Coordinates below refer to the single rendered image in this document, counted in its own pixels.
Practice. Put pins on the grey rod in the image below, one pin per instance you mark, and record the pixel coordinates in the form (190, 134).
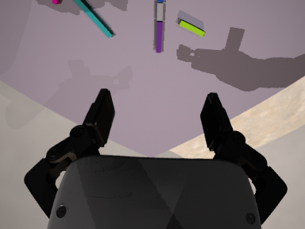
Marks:
(160, 11)

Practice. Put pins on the turquoise rod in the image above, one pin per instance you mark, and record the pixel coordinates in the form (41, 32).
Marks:
(93, 16)

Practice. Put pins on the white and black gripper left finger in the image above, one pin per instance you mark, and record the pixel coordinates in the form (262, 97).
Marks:
(84, 140)

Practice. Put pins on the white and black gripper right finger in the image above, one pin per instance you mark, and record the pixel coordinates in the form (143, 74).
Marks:
(229, 145)

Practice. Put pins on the lime green rod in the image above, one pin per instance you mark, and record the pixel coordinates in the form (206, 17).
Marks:
(191, 27)

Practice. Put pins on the purple rod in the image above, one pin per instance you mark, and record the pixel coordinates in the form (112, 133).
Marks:
(158, 36)

